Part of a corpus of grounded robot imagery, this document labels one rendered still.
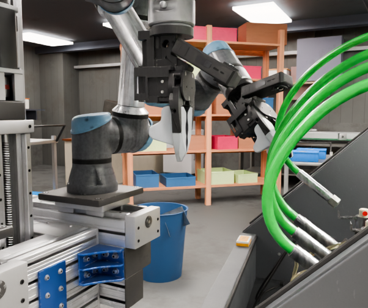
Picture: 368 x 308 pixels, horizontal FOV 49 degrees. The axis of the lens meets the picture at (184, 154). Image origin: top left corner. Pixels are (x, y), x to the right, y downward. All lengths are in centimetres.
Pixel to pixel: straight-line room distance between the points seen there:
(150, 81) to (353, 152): 59
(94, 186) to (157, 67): 61
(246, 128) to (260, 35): 511
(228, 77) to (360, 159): 54
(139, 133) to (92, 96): 896
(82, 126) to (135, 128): 17
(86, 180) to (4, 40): 42
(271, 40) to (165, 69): 541
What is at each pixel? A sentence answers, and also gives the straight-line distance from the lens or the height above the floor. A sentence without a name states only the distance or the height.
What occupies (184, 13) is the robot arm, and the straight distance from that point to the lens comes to 65.
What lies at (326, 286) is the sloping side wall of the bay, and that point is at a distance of 43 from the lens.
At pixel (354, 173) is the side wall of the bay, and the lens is 107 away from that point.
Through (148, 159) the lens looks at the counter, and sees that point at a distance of 820.
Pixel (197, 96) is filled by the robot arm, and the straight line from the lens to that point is 100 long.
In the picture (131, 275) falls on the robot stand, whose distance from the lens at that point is 119.
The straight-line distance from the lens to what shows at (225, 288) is 78.
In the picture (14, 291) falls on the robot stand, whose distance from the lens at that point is 82.
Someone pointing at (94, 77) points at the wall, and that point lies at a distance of 1018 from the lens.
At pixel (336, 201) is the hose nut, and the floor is 110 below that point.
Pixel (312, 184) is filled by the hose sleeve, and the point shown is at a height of 113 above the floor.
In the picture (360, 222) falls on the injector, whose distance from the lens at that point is 76.
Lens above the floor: 127
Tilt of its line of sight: 6 degrees down
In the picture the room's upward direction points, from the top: straight up
